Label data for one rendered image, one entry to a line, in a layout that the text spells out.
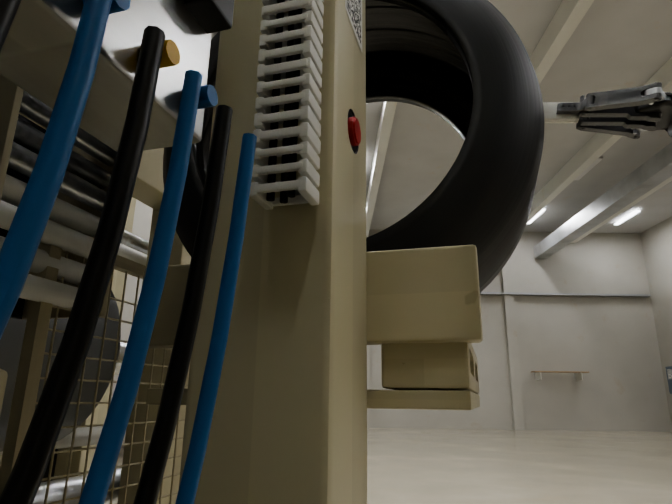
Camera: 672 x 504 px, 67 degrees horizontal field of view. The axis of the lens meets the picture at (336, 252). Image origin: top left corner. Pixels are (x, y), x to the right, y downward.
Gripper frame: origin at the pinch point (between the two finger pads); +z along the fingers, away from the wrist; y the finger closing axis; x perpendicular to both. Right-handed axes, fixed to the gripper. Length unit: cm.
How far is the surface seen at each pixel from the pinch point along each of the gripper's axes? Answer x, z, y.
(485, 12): -5.3, 11.1, 17.6
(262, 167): 31, 25, 45
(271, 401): 49, 22, 40
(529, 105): 8.1, 4.4, 15.7
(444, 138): -486, 150, -939
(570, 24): -480, -56, -586
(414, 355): 43, 14, 26
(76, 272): 39, 60, 25
